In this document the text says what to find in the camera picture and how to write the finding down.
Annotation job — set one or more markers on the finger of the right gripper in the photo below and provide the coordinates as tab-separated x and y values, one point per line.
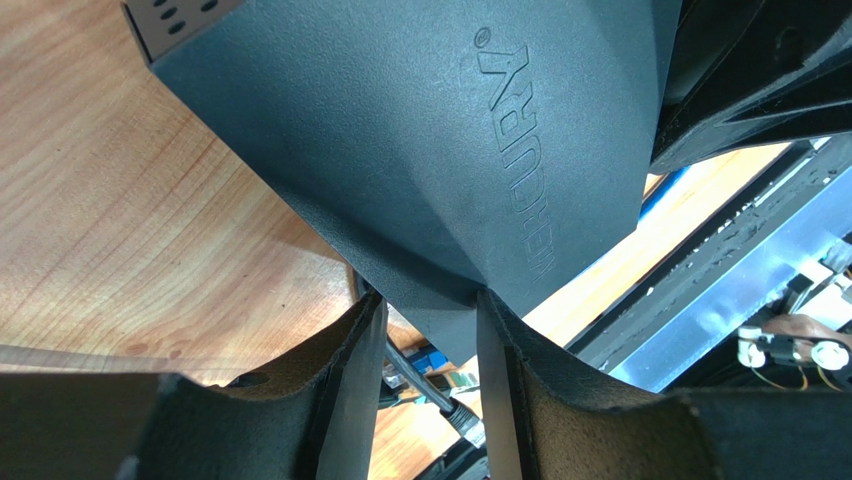
753	73

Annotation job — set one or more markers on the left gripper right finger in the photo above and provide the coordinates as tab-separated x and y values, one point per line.
549	415

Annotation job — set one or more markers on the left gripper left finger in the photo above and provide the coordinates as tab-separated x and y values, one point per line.
308	414

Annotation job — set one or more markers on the black network switch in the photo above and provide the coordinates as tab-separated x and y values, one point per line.
440	147

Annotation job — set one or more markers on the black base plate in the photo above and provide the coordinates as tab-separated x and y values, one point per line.
788	180

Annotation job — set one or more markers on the aluminium frame rail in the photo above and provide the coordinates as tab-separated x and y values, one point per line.
729	301

